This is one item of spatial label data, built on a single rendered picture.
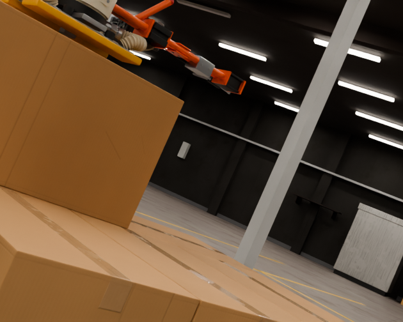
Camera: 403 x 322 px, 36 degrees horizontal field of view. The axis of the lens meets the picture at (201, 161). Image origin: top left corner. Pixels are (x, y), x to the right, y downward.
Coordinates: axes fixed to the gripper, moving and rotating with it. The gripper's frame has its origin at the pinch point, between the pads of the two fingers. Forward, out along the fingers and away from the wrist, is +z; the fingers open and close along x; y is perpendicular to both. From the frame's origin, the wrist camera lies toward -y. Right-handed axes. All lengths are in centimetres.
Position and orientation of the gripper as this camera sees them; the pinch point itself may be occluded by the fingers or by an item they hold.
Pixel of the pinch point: (158, 37)
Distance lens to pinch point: 195.3
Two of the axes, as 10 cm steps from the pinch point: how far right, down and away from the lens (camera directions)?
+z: 6.0, 2.5, -7.6
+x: 4.1, -9.1, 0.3
